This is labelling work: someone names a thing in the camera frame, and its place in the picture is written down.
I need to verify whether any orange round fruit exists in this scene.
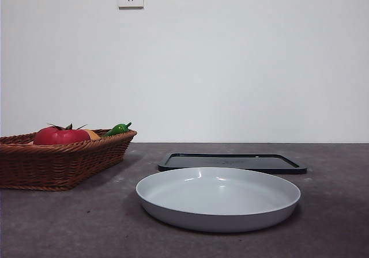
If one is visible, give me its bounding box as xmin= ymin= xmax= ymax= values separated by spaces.
xmin=83 ymin=128 xmax=101 ymax=141

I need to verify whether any pale grey round plate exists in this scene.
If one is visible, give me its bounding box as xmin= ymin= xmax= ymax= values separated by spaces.
xmin=135 ymin=166 xmax=302 ymax=233

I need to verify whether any red tomato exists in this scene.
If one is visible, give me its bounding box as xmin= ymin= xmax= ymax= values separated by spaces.
xmin=33 ymin=123 xmax=91 ymax=146

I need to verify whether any dark rectangular tray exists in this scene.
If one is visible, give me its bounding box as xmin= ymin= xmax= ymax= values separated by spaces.
xmin=158 ymin=152 xmax=308 ymax=174

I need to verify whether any green chili pepper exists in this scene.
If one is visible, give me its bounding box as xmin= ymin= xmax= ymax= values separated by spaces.
xmin=101 ymin=122 xmax=133 ymax=138

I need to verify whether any brown wicker basket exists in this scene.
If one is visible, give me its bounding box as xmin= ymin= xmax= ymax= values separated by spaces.
xmin=0 ymin=128 xmax=138 ymax=192

